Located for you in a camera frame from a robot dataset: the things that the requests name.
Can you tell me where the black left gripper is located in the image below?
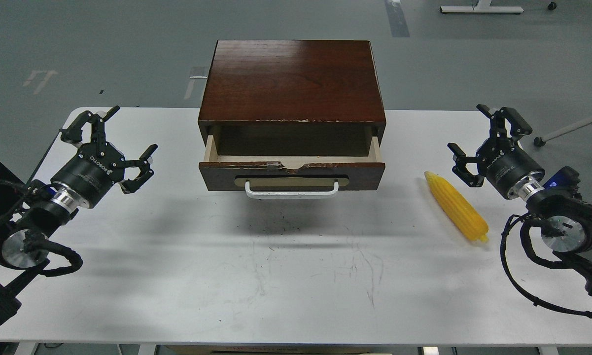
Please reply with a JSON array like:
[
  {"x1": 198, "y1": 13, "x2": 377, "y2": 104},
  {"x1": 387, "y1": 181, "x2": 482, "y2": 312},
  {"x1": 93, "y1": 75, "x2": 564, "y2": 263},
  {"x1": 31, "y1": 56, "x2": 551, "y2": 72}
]
[{"x1": 51, "y1": 106, "x2": 158, "y2": 209}]

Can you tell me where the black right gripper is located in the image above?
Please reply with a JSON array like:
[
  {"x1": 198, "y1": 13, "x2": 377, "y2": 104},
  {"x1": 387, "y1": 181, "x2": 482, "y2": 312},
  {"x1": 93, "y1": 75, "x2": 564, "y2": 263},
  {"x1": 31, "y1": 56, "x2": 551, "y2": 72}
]
[{"x1": 447, "y1": 104, "x2": 545, "y2": 199}]

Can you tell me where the yellow corn cob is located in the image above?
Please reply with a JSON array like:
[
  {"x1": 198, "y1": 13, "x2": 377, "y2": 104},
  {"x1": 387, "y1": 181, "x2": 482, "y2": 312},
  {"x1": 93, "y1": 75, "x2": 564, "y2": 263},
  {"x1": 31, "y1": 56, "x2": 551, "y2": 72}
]
[{"x1": 424, "y1": 171, "x2": 489, "y2": 243}]

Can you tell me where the wooden drawer with white handle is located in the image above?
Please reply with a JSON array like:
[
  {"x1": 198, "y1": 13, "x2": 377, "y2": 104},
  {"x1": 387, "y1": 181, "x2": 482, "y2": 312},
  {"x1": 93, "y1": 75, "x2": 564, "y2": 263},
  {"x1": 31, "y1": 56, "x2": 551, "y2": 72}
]
[{"x1": 199, "y1": 135, "x2": 386, "y2": 199}]

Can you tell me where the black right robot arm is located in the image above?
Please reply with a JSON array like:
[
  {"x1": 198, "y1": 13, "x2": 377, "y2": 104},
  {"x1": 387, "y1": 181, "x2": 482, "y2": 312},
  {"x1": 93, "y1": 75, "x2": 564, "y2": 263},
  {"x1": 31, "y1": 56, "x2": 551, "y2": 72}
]
[{"x1": 448, "y1": 104, "x2": 592, "y2": 319}]

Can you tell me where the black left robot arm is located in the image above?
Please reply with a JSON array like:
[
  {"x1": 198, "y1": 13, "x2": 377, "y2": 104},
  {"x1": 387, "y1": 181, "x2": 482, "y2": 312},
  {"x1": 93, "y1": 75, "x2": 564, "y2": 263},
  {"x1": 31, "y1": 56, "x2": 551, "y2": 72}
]
[{"x1": 0, "y1": 106, "x2": 158, "y2": 326}]

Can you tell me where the dark wooden drawer cabinet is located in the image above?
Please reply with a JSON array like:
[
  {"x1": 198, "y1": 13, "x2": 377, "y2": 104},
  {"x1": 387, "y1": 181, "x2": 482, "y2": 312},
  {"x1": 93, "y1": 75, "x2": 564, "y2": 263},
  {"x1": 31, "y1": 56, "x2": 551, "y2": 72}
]
[{"x1": 198, "y1": 39, "x2": 386, "y2": 140}]

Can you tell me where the white desk leg base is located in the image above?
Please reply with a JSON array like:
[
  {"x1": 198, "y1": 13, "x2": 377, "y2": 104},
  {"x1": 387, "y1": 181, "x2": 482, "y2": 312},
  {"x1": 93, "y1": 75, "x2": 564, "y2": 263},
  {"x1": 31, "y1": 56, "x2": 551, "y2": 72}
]
[{"x1": 439, "y1": 0, "x2": 524, "y2": 14}]

